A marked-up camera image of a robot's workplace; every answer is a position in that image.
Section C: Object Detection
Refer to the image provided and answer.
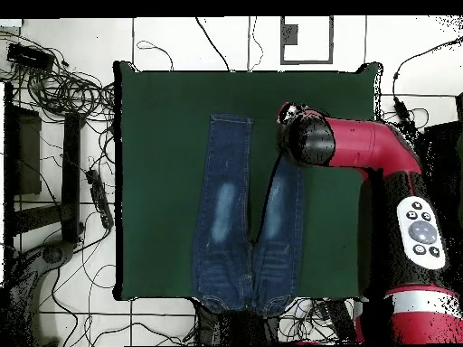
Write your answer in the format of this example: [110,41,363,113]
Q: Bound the blue denim jeans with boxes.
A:
[191,113,306,314]

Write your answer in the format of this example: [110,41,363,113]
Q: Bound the black flat device box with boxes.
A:
[5,42,56,72]

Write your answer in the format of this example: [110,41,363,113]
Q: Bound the dark green table cloth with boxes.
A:
[111,61,383,303]

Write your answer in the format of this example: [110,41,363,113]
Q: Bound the black power strip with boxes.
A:
[85,168,116,230]

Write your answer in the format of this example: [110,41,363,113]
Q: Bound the black rectangular box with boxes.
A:
[323,300,357,344]

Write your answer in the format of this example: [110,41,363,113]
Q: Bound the dark grey stand base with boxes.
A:
[8,239,77,346]

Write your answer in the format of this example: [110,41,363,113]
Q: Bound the grey square frame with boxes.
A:
[279,15,335,66]

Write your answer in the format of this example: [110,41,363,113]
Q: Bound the thin black cable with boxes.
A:
[194,16,232,72]

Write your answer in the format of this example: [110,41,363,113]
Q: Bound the black cable with connector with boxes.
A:
[392,35,463,126]

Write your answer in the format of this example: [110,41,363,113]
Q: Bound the black metal frame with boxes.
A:
[3,81,87,254]
[422,91,463,174]

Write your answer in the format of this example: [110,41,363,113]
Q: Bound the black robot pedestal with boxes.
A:
[194,300,280,346]

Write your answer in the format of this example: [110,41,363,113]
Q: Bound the black cable tangle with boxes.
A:
[0,28,117,126]

